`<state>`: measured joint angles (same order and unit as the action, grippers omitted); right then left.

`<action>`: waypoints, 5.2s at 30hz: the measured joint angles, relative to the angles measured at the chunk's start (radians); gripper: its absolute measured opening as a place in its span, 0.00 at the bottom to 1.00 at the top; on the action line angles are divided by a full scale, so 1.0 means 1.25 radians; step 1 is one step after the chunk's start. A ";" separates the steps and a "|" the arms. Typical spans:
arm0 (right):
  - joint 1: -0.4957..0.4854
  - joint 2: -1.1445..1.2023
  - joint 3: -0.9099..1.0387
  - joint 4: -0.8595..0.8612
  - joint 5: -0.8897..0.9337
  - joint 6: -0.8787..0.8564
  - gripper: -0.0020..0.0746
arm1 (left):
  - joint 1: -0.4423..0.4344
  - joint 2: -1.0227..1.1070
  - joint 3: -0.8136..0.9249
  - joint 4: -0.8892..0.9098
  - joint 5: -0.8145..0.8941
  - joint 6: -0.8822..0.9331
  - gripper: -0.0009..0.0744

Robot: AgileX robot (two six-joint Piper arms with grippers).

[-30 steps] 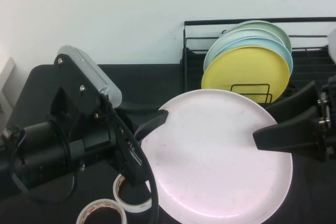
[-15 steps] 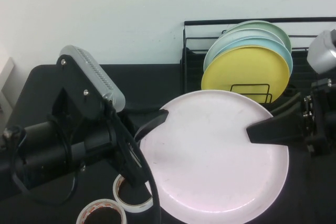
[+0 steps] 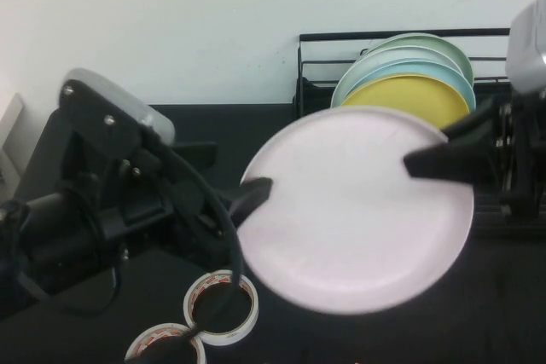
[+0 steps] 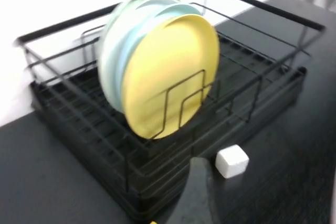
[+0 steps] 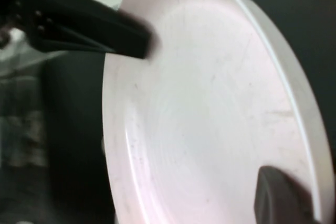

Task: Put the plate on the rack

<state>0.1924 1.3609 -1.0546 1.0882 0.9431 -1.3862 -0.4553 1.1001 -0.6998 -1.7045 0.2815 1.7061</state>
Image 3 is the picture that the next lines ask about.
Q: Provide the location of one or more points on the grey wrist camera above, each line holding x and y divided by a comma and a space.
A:
529, 48
123, 93

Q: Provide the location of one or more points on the white wall trim panel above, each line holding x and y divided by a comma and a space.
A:
13, 125

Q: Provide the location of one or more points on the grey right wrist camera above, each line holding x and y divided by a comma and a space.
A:
529, 48

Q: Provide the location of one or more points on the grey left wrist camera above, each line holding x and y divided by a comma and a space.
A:
123, 93

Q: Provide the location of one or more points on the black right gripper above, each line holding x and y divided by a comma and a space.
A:
524, 159

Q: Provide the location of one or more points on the white tape roll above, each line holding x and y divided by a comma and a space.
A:
222, 338
153, 329

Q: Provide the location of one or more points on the light blue round plate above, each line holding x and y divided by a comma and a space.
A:
462, 87

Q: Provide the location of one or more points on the green round plate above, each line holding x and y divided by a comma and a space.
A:
426, 40

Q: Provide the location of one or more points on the yellow round plate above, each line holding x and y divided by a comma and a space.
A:
405, 91

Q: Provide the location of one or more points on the pale grey round plate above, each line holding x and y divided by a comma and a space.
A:
375, 61

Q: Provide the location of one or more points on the pink round plate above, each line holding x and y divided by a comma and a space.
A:
341, 232

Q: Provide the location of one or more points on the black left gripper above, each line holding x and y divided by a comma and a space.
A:
149, 193

